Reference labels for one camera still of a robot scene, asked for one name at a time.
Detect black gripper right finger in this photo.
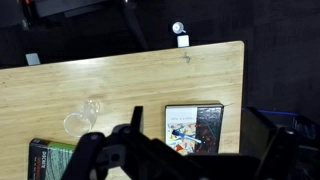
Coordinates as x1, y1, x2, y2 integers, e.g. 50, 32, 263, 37
239, 107, 298, 180

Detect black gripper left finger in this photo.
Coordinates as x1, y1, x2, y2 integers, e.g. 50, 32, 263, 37
61, 106, 154, 180

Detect clear drinking glass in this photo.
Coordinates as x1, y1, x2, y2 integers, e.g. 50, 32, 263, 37
63, 98, 101, 139

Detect green discrete mathematics book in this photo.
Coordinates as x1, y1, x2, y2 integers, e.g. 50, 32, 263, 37
28, 138, 78, 180

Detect black white abstract art book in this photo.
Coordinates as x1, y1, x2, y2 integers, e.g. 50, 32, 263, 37
164, 103, 225, 157

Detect white table edge block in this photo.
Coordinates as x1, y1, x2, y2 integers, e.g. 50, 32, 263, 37
25, 52, 41, 66
176, 34, 190, 48

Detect black stand leg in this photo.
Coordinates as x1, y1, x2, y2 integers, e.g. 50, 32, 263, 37
119, 0, 150, 52

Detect black optical breadboard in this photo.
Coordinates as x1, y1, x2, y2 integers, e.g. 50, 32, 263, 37
33, 0, 111, 18

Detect blue cable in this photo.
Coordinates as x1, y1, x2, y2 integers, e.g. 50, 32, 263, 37
242, 107, 301, 117

